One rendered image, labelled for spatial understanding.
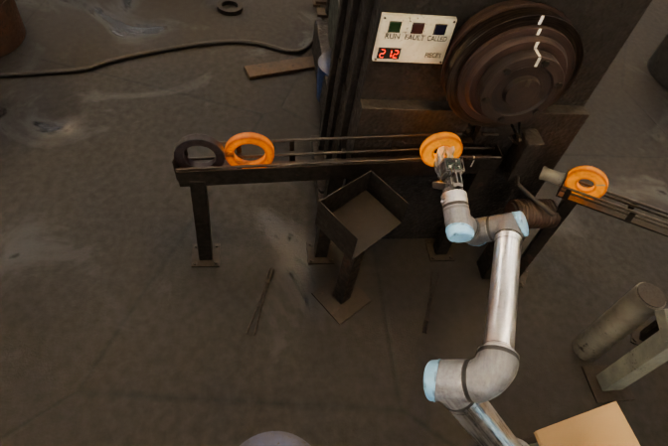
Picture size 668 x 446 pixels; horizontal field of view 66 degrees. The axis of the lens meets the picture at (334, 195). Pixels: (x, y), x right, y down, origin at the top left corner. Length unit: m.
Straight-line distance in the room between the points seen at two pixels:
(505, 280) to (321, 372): 0.95
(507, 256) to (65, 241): 1.96
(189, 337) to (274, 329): 0.36
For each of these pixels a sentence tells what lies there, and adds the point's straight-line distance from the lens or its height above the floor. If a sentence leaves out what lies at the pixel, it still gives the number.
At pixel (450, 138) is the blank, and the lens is 1.91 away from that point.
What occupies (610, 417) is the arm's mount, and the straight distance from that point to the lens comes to 2.23.
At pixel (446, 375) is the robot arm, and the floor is 0.75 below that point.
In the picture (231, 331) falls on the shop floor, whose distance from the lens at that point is 2.34.
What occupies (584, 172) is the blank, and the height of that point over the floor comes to 0.76.
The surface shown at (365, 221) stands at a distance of 1.94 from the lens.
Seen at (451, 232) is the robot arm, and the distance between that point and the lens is 1.77.
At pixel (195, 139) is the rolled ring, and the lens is 1.94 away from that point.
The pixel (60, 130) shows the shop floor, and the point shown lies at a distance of 3.23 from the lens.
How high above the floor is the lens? 2.11
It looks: 49 degrees down
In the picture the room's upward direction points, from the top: 11 degrees clockwise
